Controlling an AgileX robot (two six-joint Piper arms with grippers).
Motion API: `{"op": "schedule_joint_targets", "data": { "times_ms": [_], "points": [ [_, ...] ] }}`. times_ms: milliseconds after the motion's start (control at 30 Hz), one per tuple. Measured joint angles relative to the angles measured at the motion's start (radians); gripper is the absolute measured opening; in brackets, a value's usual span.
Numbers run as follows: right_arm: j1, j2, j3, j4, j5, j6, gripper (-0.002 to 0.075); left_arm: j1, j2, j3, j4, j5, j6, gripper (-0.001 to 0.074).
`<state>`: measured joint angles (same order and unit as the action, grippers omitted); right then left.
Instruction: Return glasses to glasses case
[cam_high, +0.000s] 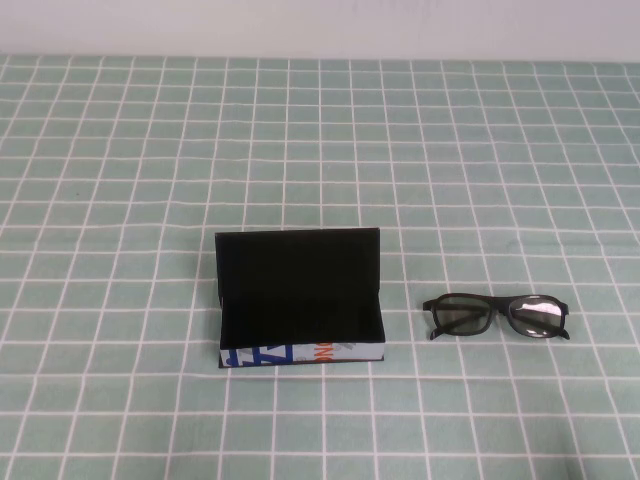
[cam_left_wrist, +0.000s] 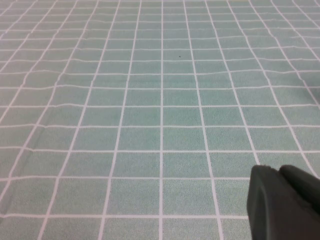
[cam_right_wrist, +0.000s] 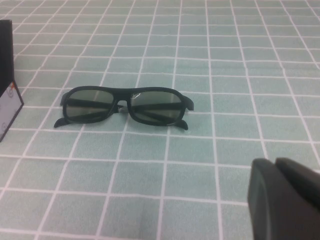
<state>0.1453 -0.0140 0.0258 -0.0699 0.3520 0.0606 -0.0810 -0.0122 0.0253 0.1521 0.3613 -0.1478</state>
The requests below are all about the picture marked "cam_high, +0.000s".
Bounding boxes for black printed glasses case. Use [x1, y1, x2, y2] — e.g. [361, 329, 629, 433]
[214, 228, 389, 370]

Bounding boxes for black framed glasses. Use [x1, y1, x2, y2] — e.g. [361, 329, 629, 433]
[422, 293, 571, 342]

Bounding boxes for green white checked tablecloth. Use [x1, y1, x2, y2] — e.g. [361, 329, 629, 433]
[0, 53, 640, 480]

